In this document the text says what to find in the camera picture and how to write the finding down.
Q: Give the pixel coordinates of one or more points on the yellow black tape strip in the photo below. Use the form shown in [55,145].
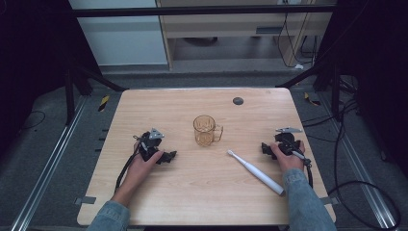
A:
[103,102]
[311,100]

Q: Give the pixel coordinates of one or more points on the black horizontal frame bar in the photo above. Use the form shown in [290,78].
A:
[192,12]

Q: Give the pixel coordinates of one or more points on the grey table bracket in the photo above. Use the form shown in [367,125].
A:
[330,200]
[85,200]

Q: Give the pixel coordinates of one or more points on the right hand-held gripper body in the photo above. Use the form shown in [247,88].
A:
[286,141]

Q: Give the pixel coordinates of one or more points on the amber glass mug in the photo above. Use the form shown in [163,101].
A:
[204,133]

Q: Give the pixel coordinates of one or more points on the white plug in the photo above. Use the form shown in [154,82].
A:
[298,66]

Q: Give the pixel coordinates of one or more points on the person's left hand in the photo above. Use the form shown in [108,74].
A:
[141,171]

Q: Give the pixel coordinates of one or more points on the aluminium floor rail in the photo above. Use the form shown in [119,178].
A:
[362,173]
[51,160]

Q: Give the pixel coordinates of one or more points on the person's right hand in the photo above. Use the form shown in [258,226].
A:
[291,162]

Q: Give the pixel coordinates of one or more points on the light wooden desk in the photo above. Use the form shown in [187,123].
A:
[224,27]

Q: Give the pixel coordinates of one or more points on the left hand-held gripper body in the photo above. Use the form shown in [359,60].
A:
[148,142]

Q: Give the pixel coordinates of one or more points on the grey round table grommet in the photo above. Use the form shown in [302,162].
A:
[238,101]

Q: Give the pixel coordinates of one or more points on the dark curtain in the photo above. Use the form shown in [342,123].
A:
[375,64]
[32,48]

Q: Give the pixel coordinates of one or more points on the white cabinet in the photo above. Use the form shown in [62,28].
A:
[122,41]

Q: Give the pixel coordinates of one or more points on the black metal stand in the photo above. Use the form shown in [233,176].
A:
[69,96]
[336,93]

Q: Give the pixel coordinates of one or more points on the white electric toothbrush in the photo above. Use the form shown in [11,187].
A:
[258,174]

